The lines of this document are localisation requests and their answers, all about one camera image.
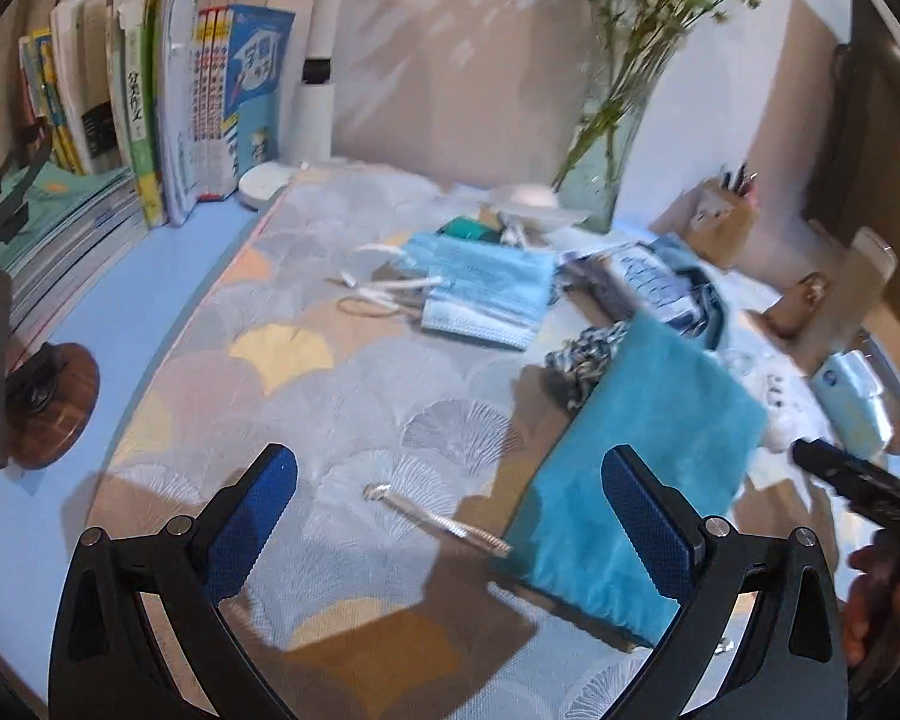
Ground stack of blue face masks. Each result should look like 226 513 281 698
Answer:
337 229 560 351

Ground round brown wooden base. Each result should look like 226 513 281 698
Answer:
1 342 101 470

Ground light blue wipes pack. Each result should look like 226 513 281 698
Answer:
808 349 892 460

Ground patterned hair scrunchie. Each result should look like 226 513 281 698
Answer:
545 321 631 413

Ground small brown wooden ornament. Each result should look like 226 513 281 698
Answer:
765 274 833 340

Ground wooden board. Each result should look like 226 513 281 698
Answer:
793 226 899 376

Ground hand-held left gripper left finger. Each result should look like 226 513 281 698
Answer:
49 444 301 720

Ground fan patterned table mat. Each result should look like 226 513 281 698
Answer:
34 161 871 720

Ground glass vase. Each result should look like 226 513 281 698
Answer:
553 52 659 233

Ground turquoise cloth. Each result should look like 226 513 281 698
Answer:
510 313 768 650

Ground white cylinder device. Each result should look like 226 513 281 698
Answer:
289 0 346 162

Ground white round disc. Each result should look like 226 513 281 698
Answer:
238 161 297 211

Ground person's right hand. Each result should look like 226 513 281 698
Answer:
846 534 900 667

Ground green flower stems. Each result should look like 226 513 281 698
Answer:
553 0 775 192

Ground stack of flat magazines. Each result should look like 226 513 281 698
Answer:
0 163 147 331

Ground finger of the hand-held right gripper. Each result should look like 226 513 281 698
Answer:
790 438 900 535

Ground white plush toy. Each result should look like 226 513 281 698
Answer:
746 366 805 452

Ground row of upright books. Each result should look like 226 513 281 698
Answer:
16 0 298 227

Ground blue patterned tissue packet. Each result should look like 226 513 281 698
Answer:
613 246 695 325

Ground dark monitor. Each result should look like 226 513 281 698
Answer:
804 0 900 325

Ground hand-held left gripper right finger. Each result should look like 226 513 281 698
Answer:
601 444 848 720

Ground blue denim cloth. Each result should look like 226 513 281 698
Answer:
651 235 730 350

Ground teal bottle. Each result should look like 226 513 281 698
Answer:
436 215 497 242

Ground bundle of pens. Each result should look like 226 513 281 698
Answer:
718 161 760 197

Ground cardboard pen box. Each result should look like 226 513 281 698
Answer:
649 178 758 269

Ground brown rubber band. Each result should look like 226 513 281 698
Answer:
336 296 400 318

